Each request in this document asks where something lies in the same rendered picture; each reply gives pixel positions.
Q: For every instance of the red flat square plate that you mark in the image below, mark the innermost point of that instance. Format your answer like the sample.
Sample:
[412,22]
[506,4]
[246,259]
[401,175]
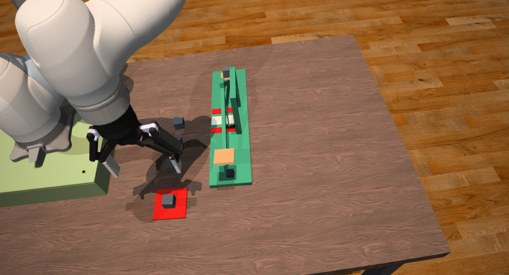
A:
[178,212]

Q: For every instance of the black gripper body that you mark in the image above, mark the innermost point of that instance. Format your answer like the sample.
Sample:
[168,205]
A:
[126,125]

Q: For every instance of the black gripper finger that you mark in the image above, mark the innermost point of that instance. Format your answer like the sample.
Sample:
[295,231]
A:
[158,139]
[103,156]

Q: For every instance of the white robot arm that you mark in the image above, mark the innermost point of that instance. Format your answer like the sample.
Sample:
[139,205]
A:
[75,50]

